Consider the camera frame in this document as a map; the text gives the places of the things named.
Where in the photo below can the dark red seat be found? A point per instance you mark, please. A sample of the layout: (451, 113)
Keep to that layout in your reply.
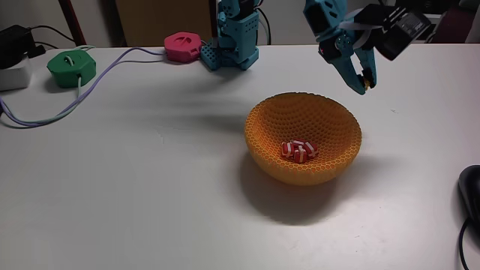
(452, 26)

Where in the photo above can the black power adapter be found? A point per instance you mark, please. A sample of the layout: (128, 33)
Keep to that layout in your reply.
(15, 45)

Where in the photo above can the black camera box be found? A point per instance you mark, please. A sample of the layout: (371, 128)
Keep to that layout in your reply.
(397, 30)

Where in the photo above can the brown board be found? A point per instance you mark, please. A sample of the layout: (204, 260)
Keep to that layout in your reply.
(157, 22)

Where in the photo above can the green octagonal device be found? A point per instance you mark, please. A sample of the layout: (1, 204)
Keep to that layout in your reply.
(71, 69)

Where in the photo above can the pink octagonal device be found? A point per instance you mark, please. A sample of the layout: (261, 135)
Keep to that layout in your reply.
(182, 47)

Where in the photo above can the yellow honeycomb basket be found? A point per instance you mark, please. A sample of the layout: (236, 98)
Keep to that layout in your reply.
(300, 172)

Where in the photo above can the red pole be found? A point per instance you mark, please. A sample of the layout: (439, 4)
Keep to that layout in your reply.
(73, 22)

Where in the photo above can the white box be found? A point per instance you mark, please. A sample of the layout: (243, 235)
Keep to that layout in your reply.
(15, 77)

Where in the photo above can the black computer mouse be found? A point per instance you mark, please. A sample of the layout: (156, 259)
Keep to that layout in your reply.
(471, 191)

